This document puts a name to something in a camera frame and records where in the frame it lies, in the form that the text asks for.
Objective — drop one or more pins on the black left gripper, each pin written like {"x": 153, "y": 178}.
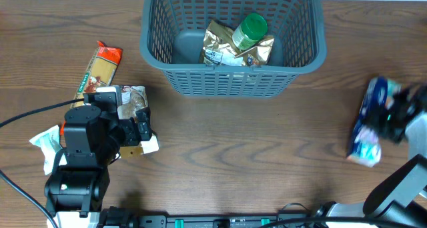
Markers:
{"x": 131, "y": 136}

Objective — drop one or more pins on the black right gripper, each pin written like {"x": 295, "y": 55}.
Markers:
{"x": 395, "y": 112}

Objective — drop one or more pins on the blue tissue pack box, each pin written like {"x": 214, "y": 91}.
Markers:
{"x": 364, "y": 146}

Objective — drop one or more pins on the gold foil coffee bag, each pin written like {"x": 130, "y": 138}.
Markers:
{"x": 219, "y": 49}

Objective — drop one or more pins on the green lid glass jar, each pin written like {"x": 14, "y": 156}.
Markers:
{"x": 250, "y": 31}

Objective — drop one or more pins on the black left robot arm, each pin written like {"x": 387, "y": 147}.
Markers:
{"x": 94, "y": 135}

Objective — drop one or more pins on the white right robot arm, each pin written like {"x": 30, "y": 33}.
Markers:
{"x": 393, "y": 199}

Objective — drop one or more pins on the brown white snack bag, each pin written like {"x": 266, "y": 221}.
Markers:
{"x": 134, "y": 104}

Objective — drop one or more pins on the spaghetti pasta packet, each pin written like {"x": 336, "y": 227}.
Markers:
{"x": 100, "y": 70}

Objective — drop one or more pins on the white crumpled packet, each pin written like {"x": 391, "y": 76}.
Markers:
{"x": 49, "y": 143}

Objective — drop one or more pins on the grey plastic basket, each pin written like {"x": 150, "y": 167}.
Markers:
{"x": 172, "y": 35}

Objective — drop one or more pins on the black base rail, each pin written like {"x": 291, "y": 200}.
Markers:
{"x": 122, "y": 217}

